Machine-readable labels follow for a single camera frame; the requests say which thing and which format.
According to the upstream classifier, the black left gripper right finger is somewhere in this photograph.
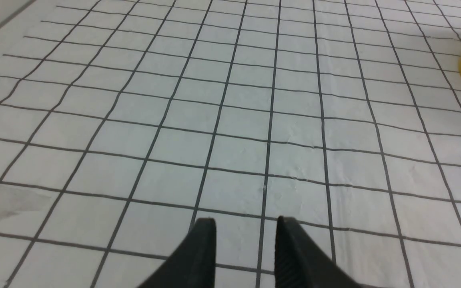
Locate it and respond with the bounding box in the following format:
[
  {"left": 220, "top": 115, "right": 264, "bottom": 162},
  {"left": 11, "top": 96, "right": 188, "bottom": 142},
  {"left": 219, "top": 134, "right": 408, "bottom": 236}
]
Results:
[{"left": 274, "top": 216, "right": 361, "bottom": 288}]

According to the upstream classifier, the white checkered tablecloth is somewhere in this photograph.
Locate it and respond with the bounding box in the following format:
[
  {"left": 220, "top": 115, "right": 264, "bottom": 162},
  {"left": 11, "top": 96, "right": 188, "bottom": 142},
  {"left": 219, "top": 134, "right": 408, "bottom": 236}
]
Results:
[{"left": 0, "top": 0, "right": 461, "bottom": 288}]

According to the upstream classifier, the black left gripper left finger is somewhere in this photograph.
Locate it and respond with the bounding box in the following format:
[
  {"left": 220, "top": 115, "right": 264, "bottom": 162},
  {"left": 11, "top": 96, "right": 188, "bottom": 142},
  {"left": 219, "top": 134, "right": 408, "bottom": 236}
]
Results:
[{"left": 139, "top": 218, "right": 216, "bottom": 288}]

